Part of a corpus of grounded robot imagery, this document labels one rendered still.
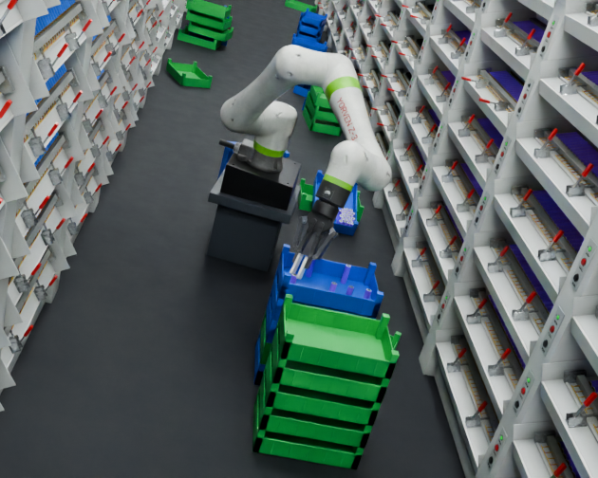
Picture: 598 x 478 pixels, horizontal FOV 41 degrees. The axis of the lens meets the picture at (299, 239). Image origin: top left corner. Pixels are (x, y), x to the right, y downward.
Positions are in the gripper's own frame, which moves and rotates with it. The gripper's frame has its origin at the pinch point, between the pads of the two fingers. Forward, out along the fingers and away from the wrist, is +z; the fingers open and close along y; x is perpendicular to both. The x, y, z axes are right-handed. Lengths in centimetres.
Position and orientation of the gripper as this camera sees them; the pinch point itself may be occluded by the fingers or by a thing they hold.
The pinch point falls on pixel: (299, 266)
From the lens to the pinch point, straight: 233.0
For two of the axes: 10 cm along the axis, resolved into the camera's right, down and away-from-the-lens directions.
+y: 8.5, 4.0, -3.3
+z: -4.2, 9.1, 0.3
